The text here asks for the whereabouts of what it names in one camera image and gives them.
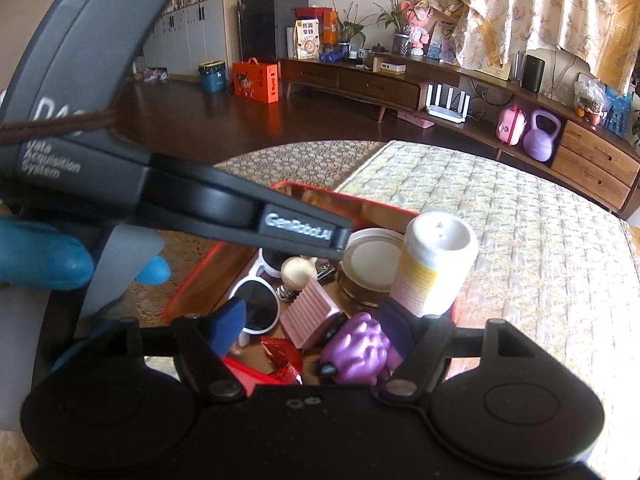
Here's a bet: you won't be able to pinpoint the purple kettlebell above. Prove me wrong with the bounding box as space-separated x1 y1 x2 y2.
522 109 563 162

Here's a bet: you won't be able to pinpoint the red foil wrapper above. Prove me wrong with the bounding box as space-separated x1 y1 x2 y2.
260 336 305 386

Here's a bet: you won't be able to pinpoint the white sunglasses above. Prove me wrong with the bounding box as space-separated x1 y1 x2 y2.
227 246 286 335

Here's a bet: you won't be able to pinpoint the purple plastic toy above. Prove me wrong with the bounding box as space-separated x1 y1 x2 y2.
320 311 406 386

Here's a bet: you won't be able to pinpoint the quilted table mat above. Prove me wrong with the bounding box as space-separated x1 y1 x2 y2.
332 139 640 466

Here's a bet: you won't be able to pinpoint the black speaker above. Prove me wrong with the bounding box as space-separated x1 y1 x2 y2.
520 54 547 94

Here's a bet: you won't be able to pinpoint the orange gift bag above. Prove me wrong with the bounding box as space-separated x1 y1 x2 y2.
232 57 281 104

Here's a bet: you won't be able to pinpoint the pink toy suitcase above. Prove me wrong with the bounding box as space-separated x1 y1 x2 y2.
496 105 528 147

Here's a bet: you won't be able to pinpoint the plastic-wrapped fruit pot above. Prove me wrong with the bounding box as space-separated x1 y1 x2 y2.
574 77 608 126

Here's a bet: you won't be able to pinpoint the person's left hand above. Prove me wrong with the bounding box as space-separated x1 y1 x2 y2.
0 216 172 292

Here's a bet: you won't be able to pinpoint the wooden tv cabinet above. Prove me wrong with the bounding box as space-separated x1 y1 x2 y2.
277 52 640 221

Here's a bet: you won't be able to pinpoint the round gold tin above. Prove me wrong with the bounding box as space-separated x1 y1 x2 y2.
337 228 406 308

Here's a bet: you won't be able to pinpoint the white bottle with yellow label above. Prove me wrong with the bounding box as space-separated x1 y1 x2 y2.
389 211 480 318

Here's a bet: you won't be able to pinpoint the teal bin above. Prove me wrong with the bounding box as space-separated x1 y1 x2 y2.
198 60 227 93

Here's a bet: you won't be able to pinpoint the orange box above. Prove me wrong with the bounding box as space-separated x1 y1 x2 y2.
322 10 341 46

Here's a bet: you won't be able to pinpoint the small white box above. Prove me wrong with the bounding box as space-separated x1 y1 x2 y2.
372 56 407 76

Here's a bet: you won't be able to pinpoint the wall cabinet with shelves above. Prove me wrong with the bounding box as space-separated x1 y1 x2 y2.
135 0 231 78

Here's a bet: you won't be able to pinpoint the pastel picture card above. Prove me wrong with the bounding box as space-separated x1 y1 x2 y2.
427 20 458 61

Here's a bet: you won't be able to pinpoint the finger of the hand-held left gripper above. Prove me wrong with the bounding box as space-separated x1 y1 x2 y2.
252 200 355 262

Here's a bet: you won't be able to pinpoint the blue picture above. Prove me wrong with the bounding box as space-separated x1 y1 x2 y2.
602 85 633 138

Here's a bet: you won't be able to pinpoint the floral cloth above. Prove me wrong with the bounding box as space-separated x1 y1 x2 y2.
445 0 640 96

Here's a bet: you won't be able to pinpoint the small potted plant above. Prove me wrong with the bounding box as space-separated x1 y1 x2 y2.
375 0 413 56
337 2 371 56

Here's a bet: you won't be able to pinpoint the beige garlic-shaped toy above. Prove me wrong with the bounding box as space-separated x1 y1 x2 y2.
280 256 318 291

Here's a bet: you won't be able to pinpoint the brown cord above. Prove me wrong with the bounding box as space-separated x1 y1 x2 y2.
0 109 123 145

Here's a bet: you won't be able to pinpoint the pink doll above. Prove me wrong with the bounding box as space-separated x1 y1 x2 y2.
400 0 436 57

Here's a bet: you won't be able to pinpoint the red tin box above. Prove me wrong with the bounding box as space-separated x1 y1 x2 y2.
162 180 468 386

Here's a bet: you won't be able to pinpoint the black cabinet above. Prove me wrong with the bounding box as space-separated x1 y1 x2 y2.
240 0 309 66

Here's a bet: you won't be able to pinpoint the pink power strip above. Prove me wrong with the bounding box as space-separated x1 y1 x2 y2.
397 111 436 129

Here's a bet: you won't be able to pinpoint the white and orange snack bag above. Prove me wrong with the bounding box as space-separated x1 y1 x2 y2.
294 19 321 60

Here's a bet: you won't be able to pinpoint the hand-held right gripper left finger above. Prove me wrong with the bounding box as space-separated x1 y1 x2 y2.
50 299 248 404

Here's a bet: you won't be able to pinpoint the white router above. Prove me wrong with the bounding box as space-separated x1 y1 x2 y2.
425 82 472 123

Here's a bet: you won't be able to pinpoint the pink ribbed box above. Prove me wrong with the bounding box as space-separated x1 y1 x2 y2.
280 280 343 350

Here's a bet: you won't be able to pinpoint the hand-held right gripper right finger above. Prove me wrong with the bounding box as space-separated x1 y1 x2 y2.
376 299 545 407

